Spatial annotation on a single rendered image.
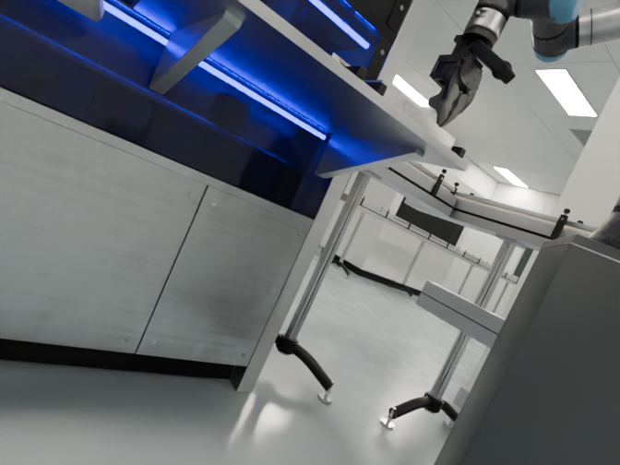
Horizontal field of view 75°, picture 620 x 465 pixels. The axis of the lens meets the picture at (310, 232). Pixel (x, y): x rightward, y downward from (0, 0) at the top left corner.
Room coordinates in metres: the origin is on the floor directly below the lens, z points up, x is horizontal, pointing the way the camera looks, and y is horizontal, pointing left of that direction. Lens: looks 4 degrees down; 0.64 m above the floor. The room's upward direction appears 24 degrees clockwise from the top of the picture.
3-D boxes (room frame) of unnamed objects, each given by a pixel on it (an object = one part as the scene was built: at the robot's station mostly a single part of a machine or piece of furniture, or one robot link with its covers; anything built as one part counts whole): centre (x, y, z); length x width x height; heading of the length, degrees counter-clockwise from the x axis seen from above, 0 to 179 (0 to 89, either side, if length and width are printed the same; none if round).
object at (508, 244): (1.61, -0.74, 0.46); 0.09 x 0.09 x 0.77; 37
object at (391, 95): (1.00, -0.01, 0.90); 0.34 x 0.26 x 0.04; 36
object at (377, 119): (0.93, 0.15, 0.87); 0.70 x 0.48 x 0.02; 127
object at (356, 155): (1.07, -0.05, 0.80); 0.34 x 0.03 x 0.13; 37
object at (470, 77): (0.92, -0.15, 1.07); 0.09 x 0.08 x 0.12; 37
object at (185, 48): (0.78, 0.35, 0.80); 0.34 x 0.03 x 0.13; 37
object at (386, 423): (1.61, -0.74, 0.07); 0.50 x 0.08 x 0.14; 127
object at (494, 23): (0.91, -0.16, 1.15); 0.08 x 0.08 x 0.05
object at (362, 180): (1.53, -0.10, 0.46); 0.09 x 0.09 x 0.77; 37
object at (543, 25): (0.87, -0.26, 1.22); 0.11 x 0.11 x 0.08; 57
